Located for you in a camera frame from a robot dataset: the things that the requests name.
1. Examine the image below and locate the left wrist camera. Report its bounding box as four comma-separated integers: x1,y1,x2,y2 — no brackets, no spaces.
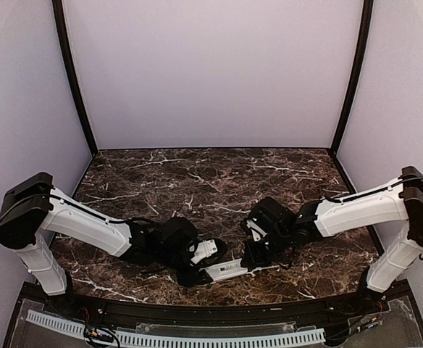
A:
190,239,227,268

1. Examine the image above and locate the left black frame post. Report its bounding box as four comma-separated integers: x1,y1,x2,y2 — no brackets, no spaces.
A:
51,0,99,157

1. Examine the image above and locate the right black frame post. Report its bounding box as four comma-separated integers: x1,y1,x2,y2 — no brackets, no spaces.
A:
330,0,374,157

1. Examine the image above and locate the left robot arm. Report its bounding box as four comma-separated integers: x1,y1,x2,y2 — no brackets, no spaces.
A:
0,172,216,316

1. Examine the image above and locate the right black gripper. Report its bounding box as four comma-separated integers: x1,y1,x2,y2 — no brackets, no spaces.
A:
240,227,291,268

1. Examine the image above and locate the white slotted cable duct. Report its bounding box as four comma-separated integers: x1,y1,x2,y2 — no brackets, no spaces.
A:
25,310,325,348

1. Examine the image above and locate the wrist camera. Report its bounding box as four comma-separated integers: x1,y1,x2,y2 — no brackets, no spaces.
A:
240,218,267,242
190,239,227,268

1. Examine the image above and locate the black front rail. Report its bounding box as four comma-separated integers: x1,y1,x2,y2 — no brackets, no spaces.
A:
56,294,360,327

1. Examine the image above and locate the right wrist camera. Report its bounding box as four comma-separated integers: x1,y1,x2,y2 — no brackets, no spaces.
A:
240,218,267,242

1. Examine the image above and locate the black frame post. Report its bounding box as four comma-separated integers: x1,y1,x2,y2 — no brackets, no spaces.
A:
51,0,99,157
330,0,374,157

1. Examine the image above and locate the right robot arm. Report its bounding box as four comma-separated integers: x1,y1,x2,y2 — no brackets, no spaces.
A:
241,166,423,315

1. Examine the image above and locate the white remote control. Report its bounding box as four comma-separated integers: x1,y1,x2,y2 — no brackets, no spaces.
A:
201,258,248,283

